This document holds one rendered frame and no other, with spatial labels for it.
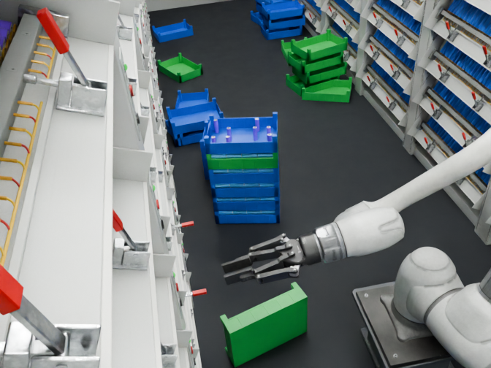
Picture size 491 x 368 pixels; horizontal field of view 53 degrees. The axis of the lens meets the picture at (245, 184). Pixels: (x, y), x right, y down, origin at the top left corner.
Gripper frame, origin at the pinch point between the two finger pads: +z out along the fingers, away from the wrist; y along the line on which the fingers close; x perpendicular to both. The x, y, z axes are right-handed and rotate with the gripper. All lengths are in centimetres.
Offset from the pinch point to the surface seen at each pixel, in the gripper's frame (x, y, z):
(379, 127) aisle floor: 83, -150, -90
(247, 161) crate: 33, -87, -10
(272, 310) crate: 48, -22, -4
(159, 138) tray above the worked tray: -15.1, -45.0, 12.8
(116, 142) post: -58, 25, 6
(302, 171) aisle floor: 74, -121, -37
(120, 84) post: -65, 25, 2
